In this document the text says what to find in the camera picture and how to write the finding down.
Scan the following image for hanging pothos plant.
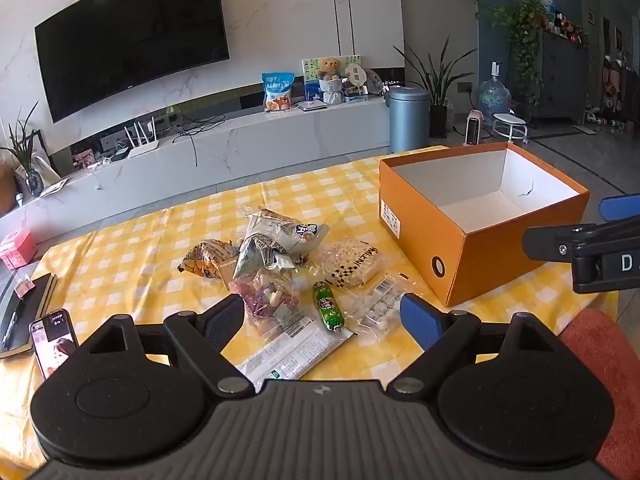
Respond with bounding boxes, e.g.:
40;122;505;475
491;0;552;107

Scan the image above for silver snack packet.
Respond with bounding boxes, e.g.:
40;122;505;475
235;317;357;382

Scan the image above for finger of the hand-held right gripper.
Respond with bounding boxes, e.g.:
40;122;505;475
522;223;598;264
598;193;640;222

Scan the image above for white papers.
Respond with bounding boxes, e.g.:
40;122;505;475
39;177;71;199

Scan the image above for red chair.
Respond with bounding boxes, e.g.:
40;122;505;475
557;308;640;480

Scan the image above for orange cardboard box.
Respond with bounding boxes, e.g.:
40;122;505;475
378;141;592;307

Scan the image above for blue water jug with pump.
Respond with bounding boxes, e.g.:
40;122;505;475
477;60;512;119

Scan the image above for clear bag of white pellets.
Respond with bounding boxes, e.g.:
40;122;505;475
314;240;387;289

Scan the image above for black notebook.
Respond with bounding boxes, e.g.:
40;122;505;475
0;272;59;359

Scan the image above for grey blue trash can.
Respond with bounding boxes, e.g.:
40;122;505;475
388;86;431;154

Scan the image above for black wall television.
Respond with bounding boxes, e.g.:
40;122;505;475
34;0;231;123

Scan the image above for pink box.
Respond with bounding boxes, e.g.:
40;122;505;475
0;227;39;270

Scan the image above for colourful candy bag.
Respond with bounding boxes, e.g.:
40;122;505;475
229;266;302;334

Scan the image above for yellow checkered tablecloth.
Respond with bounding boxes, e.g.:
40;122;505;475
0;145;621;466

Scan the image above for white round stool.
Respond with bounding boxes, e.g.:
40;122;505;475
492;112;529;149

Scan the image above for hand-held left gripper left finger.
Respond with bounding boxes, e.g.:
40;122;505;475
75;292;256;396

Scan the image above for white marble television cabinet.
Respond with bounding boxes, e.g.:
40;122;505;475
0;94;396;246

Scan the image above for yellow brown snack bag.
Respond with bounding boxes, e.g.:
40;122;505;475
181;240;242;279

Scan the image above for smartphone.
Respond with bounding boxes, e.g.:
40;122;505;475
29;308;80;382

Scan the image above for green blue painted picture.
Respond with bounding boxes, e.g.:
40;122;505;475
301;54;362;103

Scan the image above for pink space heater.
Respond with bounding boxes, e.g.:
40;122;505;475
463;109;489;146

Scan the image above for potted long leaf plant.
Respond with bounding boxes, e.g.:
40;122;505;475
393;35;479;139

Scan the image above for clear pack of white eggs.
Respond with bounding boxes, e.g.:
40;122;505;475
347;271;416;343

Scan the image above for black cables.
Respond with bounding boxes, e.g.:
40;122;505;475
171;111;227;167

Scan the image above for blue snack bag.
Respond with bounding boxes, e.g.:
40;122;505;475
261;71;296;113

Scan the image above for teddy bear in white basket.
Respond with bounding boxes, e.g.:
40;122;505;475
315;56;347;106

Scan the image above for white router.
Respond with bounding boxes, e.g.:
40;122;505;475
124;117;160;159

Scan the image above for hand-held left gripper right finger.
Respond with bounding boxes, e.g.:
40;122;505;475
386;292;569;396

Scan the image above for plant in glass vase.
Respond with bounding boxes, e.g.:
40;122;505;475
0;101;45;197

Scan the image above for black pen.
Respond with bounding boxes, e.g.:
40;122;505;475
2;296;26;349

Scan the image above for round paper fan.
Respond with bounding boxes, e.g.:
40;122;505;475
346;62;369;89

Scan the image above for dark grey cabinet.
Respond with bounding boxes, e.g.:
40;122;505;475
539;30;592;122

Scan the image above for white packet with black print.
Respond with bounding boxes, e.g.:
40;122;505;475
244;207;331;263

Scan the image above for green sausage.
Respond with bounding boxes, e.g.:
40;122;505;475
312;281;346;334

